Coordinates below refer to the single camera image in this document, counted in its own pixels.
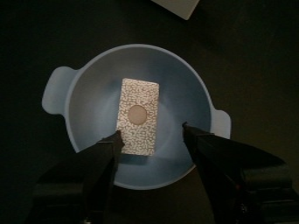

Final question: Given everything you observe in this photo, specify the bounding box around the white speckled rice block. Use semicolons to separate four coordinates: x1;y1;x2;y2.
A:
114;77;160;157

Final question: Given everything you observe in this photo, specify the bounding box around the white toy box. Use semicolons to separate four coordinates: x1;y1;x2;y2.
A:
150;0;201;21

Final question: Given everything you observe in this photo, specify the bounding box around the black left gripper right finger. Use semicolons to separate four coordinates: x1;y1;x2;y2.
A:
181;122;299;224

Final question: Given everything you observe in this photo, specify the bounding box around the blue two-handled toy pot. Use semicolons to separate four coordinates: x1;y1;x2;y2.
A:
41;43;232;191

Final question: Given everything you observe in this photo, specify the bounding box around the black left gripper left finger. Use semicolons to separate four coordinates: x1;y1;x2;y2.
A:
22;129;126;224

